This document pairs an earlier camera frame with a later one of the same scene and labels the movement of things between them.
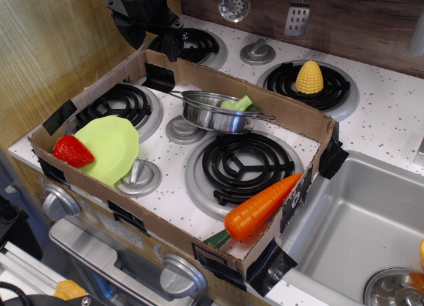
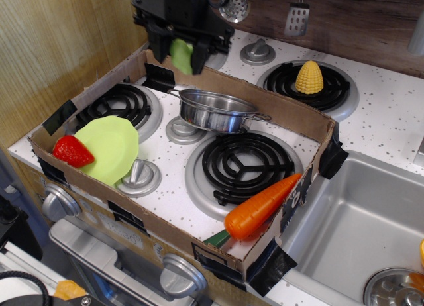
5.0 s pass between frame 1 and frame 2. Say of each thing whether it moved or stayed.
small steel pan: stayed
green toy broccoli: moved
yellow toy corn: stayed
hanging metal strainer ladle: stayed
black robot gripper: moved
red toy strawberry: stayed
